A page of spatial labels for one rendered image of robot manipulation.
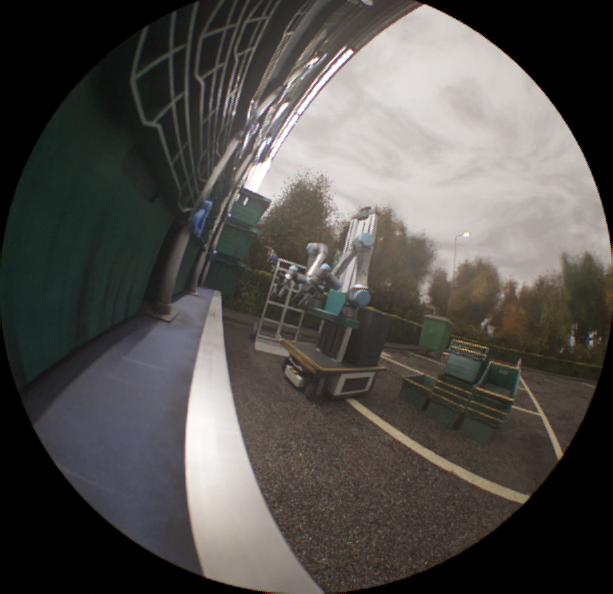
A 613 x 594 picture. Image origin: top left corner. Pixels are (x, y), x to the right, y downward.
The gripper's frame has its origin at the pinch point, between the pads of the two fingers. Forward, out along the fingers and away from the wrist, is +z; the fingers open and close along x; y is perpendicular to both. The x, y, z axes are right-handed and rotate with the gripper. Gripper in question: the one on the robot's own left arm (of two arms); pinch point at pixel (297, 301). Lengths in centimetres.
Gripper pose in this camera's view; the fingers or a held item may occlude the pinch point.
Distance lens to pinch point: 123.5
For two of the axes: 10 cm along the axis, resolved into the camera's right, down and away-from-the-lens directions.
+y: -6.8, -6.4, -3.7
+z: -6.5, 7.5, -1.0
